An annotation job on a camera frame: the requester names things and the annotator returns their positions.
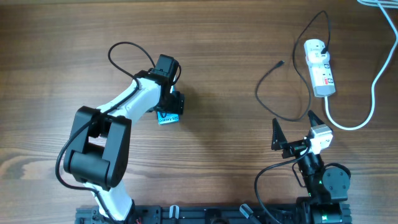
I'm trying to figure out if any white power strip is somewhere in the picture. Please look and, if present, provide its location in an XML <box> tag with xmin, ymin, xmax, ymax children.
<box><xmin>308</xmin><ymin>62</ymin><xmax>336</xmax><ymax>98</ymax></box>

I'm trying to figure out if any white power strip cord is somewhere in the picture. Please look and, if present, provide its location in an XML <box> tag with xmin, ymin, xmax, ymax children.
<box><xmin>324</xmin><ymin>0</ymin><xmax>398</xmax><ymax>131</ymax></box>

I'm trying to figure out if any black USB charging cable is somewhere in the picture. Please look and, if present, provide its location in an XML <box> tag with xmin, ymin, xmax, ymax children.
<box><xmin>255</xmin><ymin>11</ymin><xmax>331</xmax><ymax>123</ymax></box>

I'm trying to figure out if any teal Galaxy S25 smartphone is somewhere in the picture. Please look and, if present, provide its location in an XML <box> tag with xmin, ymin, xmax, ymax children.
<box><xmin>156</xmin><ymin>86</ymin><xmax>181</xmax><ymax>126</ymax></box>

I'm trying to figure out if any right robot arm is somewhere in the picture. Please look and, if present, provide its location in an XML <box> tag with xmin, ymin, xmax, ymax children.
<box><xmin>271</xmin><ymin>110</ymin><xmax>352</xmax><ymax>223</ymax></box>

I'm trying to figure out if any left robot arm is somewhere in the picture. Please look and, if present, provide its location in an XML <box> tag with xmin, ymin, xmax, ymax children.
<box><xmin>57</xmin><ymin>55</ymin><xmax>184</xmax><ymax>223</ymax></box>

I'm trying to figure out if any white charger plug adapter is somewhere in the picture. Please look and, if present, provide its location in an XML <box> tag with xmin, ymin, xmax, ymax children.
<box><xmin>304</xmin><ymin>39</ymin><xmax>330</xmax><ymax>67</ymax></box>

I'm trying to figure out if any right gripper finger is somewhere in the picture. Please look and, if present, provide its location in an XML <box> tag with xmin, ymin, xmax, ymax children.
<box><xmin>271</xmin><ymin>118</ymin><xmax>288</xmax><ymax>151</ymax></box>
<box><xmin>307</xmin><ymin>110</ymin><xmax>325</xmax><ymax>127</ymax></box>

